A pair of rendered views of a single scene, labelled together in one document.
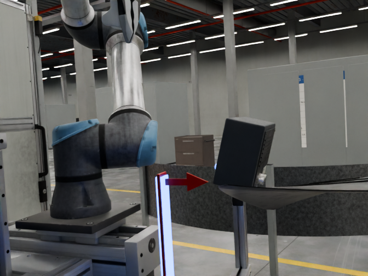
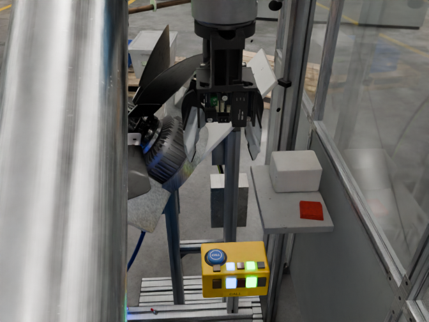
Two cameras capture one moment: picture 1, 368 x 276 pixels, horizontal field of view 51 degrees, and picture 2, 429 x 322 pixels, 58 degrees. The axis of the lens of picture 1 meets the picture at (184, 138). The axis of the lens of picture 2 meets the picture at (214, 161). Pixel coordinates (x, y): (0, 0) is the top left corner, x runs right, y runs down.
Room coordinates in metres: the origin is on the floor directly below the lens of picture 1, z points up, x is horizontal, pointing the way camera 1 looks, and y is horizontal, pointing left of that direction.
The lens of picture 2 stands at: (0.51, 0.70, 1.81)
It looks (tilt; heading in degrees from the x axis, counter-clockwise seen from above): 36 degrees down; 247
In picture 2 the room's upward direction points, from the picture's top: straight up
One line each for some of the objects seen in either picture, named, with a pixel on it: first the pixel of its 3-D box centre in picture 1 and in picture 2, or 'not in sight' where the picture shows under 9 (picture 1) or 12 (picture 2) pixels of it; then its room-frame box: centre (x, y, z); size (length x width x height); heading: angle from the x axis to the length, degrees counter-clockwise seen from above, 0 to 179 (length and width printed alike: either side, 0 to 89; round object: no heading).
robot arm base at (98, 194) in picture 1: (80, 192); not in sight; (0.98, 0.27, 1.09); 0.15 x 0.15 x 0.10
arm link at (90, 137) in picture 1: (79, 146); not in sight; (0.98, 0.27, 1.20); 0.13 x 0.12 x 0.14; 98
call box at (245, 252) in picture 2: not in sight; (233, 270); (0.23, 0.14, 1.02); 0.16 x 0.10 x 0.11; 160
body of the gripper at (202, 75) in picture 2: not in sight; (224, 71); (0.33, 0.29, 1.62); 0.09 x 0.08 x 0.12; 70
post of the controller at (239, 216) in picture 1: (240, 230); not in sight; (1.01, -0.13, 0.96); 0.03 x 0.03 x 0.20; 70
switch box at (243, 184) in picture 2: not in sight; (228, 200); (0.00, -0.40, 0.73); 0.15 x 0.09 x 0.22; 160
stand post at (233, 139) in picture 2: not in sight; (229, 243); (0.03, -0.31, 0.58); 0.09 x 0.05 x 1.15; 70
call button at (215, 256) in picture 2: not in sight; (216, 256); (0.27, 0.13, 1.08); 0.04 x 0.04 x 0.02
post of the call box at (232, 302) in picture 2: not in sight; (232, 294); (0.23, 0.14, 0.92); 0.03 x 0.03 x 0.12; 70
